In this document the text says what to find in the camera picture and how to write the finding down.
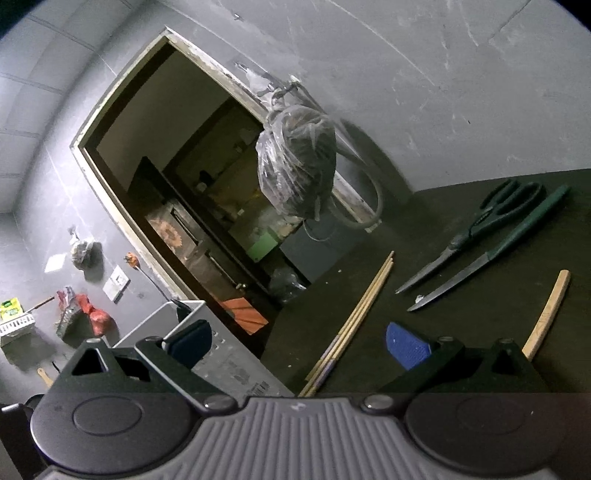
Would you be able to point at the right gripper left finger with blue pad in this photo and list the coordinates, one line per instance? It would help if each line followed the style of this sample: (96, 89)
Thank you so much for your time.
(172, 362)

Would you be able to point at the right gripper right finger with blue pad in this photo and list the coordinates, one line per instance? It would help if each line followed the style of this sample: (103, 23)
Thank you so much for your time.
(424, 362)

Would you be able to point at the white perforated utensil basket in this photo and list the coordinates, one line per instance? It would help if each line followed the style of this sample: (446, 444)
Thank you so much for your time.
(228, 365)

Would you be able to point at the long wooden chopstick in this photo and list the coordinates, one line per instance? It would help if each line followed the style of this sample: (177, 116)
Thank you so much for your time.
(545, 320)

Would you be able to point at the green handled knife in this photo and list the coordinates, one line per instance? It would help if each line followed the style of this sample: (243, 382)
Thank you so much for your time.
(527, 222)

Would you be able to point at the red plastic bag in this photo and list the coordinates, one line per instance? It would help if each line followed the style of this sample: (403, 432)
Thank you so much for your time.
(101, 322)

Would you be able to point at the green box on shelf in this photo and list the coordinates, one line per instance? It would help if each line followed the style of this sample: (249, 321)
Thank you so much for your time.
(263, 246)

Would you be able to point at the small hanging mesh bag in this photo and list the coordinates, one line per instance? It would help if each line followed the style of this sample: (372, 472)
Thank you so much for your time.
(80, 250)

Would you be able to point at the wooden cutting board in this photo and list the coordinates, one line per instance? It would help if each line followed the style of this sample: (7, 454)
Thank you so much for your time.
(44, 376)

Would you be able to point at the hanging plastic bag dark contents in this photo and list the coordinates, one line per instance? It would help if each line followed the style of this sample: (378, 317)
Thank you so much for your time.
(296, 161)

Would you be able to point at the white wall switch plate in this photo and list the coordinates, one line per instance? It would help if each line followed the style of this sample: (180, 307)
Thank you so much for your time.
(115, 284)

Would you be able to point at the orange wall hook ornament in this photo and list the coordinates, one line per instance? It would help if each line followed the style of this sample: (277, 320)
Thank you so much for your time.
(132, 260)

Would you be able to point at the grey wall rack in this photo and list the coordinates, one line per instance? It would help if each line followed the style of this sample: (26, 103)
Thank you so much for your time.
(70, 312)

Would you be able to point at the white wall rack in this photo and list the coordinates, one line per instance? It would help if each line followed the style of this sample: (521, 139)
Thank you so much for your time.
(15, 321)

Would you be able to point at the wall tap fixture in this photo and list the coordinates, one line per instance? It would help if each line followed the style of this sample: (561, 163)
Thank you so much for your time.
(265, 87)

